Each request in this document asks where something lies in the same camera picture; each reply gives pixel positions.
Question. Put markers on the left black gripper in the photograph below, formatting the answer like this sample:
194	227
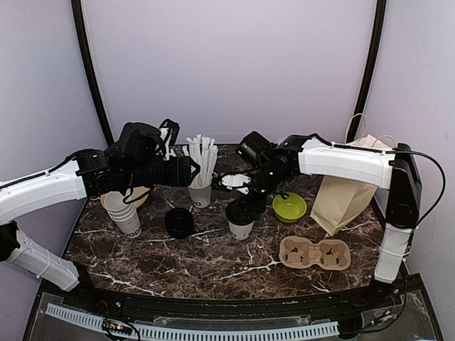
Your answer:
180	175

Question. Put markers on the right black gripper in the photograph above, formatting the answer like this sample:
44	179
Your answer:
259	204

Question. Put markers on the black coffee cup lid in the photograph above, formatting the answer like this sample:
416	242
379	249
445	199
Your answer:
237	215

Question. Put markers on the white paper coffee cup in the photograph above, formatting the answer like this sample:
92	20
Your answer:
240	230

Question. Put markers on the stack of black lids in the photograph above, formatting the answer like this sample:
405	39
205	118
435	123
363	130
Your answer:
179	223

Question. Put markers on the stack of white paper cups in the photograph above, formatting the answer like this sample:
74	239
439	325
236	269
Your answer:
124	215

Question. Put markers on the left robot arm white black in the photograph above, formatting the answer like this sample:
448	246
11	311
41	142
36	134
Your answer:
85	174

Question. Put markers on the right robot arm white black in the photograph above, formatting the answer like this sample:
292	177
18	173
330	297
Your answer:
393	169

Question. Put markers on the bundle of wrapped white straws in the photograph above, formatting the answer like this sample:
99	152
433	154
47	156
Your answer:
204	152

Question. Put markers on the white cup holding straws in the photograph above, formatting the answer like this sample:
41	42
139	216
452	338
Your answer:
200	192

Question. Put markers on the green bowl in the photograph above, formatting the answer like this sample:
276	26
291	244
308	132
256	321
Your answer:
289	208

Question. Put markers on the beige paper plate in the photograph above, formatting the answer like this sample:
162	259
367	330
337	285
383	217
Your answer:
139	196

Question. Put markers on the brown paper bag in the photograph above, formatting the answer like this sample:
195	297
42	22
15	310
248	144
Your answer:
339	201

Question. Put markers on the cardboard two-cup carrier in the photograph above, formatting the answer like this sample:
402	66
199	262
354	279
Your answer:
302	253

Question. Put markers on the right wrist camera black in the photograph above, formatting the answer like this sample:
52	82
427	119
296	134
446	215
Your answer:
251	146

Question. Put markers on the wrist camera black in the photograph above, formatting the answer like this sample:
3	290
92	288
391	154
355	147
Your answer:
139	141
251	146

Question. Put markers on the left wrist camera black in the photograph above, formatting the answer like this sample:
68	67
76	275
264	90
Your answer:
139	141

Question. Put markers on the black front rail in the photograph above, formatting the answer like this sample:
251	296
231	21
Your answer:
134	306

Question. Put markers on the right black frame post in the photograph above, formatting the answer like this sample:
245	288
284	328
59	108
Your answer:
370	63

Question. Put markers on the black frame post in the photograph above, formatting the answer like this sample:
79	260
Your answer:
83	42
370	63

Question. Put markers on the left black frame post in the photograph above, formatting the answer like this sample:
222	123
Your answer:
83	42

